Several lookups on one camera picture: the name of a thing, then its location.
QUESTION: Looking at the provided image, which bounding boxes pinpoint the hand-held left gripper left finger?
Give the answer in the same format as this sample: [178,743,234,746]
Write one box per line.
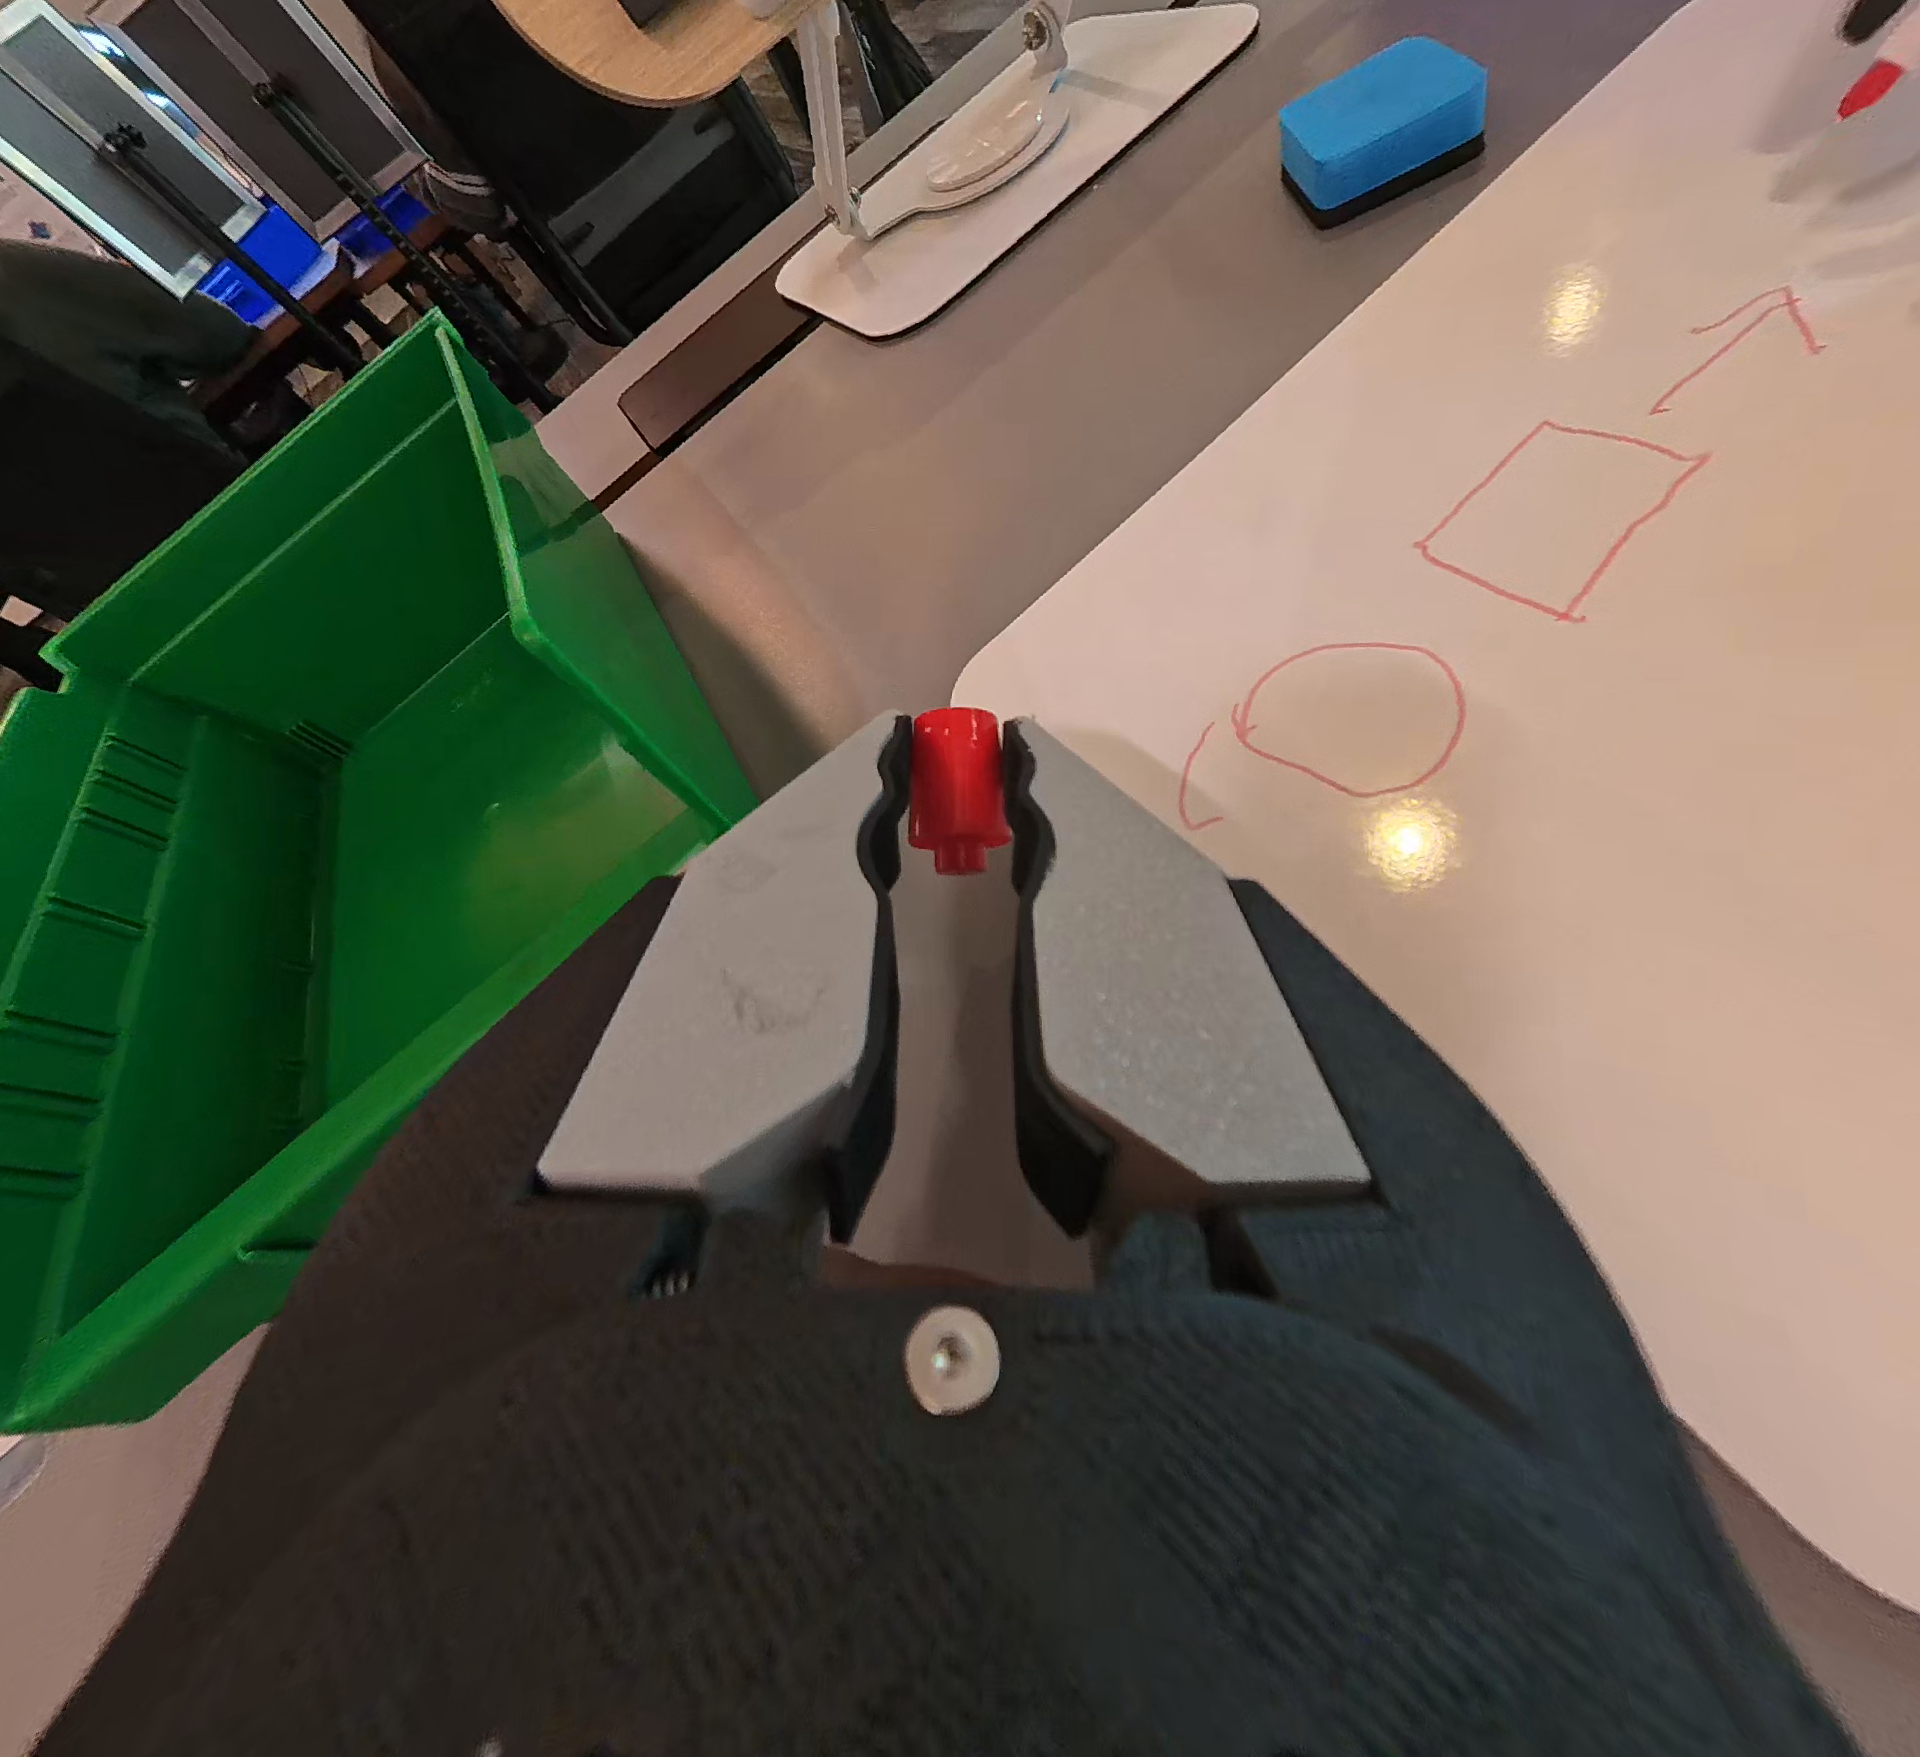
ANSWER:
[535,710,917,1245]

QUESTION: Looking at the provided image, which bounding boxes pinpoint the red marker cap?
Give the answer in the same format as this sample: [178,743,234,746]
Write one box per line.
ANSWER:
[908,706,1019,876]

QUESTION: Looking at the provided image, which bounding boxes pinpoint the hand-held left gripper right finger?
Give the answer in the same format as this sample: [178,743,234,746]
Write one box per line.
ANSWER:
[1002,715,1373,1236]

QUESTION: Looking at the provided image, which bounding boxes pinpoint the blue whiteboard eraser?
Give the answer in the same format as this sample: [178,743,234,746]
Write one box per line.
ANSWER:
[1279,35,1490,232]

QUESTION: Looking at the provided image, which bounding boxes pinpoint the small blue storage bin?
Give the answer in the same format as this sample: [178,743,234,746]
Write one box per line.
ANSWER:
[333,182,452,266]
[195,204,338,326]

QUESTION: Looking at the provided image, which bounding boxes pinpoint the white whiteboard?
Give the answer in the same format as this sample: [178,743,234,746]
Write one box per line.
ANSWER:
[949,0,1920,1611]

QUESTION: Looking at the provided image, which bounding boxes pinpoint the silver framed panel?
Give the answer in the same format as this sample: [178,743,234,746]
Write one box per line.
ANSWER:
[0,0,272,296]
[91,0,429,221]

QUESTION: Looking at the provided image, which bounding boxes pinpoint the green plastic bin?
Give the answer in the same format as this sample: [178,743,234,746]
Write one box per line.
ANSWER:
[0,308,756,1431]

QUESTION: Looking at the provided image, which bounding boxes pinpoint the dark desk cable cover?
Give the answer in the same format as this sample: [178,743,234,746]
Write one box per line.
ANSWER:
[615,271,825,458]

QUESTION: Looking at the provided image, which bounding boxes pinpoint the beige board on white stand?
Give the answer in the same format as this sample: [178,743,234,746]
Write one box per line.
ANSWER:
[375,0,1262,340]

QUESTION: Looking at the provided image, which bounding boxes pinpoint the black office chair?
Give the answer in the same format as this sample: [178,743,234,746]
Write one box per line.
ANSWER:
[333,0,801,340]

